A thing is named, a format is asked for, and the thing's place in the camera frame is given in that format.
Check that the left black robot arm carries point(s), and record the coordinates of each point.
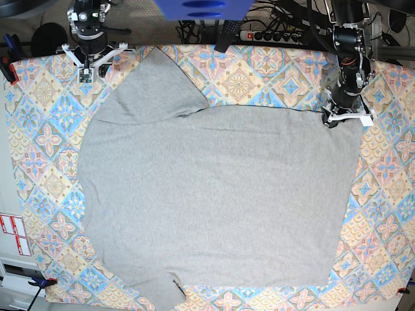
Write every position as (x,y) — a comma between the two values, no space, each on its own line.
(344,98)

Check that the patterned tile tablecloth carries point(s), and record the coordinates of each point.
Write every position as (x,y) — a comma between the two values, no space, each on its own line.
(47,112)

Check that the black power strip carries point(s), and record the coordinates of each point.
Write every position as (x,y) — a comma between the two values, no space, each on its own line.
(270,36)

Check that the orange black clamp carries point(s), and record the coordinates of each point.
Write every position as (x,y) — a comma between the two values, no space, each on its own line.
(42,283)

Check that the red white stickers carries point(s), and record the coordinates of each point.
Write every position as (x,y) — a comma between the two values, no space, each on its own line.
(12,226)

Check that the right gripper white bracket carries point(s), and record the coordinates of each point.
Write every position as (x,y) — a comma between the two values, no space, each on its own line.
(92,64)

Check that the red black clamp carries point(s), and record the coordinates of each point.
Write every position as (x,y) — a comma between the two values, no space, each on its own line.
(7,68)

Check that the grey T-shirt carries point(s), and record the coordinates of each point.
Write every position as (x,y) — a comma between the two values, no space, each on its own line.
(180,193)

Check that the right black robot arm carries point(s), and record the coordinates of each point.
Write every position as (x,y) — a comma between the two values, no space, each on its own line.
(86,24)

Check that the small orange clamp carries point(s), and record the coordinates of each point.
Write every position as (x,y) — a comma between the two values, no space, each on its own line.
(403,291)

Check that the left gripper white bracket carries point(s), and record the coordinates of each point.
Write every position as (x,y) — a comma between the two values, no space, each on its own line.
(333,114)

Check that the blue box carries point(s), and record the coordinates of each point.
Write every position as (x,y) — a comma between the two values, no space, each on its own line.
(204,9)

